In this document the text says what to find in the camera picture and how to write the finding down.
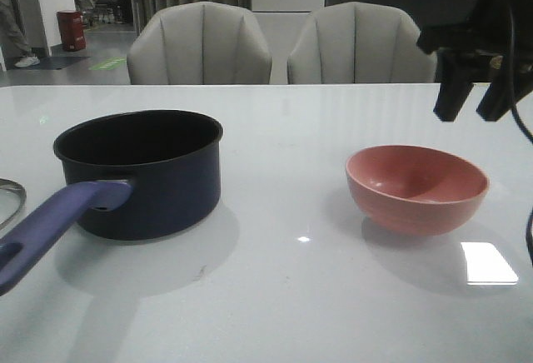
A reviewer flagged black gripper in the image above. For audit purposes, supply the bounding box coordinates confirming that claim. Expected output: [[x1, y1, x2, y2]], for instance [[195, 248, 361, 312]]
[[416, 0, 532, 122]]

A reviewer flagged pink bowl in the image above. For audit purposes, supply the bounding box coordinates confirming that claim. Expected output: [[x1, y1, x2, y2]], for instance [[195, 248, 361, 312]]
[[345, 145, 490, 236]]

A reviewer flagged glass lid blue knob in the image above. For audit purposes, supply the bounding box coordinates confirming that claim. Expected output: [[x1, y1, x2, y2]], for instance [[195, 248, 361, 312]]
[[0, 178, 27, 229]]

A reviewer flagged right grey upholstered chair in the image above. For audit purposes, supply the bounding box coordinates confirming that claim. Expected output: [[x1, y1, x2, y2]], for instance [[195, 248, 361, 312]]
[[286, 2, 437, 84]]

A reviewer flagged grey upholstered chair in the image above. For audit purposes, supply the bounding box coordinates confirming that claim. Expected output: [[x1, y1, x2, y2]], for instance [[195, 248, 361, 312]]
[[127, 2, 272, 85], [286, 2, 437, 84]]

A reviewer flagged white cabinet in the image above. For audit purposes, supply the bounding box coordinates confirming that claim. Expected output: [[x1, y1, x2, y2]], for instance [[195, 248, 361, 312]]
[[251, 0, 325, 84]]

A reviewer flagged left grey upholstered chair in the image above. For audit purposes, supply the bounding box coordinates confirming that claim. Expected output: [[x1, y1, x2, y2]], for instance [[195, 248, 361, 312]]
[[127, 2, 272, 85]]

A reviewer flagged dark blue saucepan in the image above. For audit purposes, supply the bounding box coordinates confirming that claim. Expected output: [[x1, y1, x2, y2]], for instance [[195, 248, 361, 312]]
[[1, 110, 223, 292]]

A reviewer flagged red trash bin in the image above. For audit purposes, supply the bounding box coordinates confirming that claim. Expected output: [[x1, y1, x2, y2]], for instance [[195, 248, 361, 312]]
[[57, 10, 87, 52]]

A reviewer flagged walking person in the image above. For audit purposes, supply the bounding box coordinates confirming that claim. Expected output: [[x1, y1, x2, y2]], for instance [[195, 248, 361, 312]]
[[1, 0, 40, 68]]

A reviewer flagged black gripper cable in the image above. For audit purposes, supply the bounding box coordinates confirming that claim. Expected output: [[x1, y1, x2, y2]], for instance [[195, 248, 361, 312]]
[[497, 0, 533, 268]]

